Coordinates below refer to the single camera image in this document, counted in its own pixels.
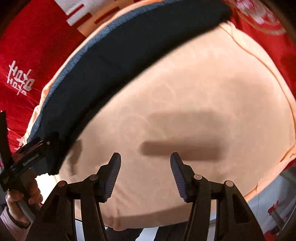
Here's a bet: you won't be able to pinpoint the black pants with blue trim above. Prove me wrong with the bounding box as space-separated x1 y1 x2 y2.
29 1 232 175

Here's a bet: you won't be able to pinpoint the pink left sleeve forearm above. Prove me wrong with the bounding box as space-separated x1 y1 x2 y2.
1 207 31 240

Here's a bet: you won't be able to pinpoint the person's left hand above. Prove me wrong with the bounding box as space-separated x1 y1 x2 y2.
4 178 44 225

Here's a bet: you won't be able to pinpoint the cream seat cushion cover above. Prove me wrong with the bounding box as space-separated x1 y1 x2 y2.
26 1 295 230

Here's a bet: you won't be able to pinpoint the red sofa cover white characters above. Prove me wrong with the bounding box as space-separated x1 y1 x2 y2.
1 1 144 152

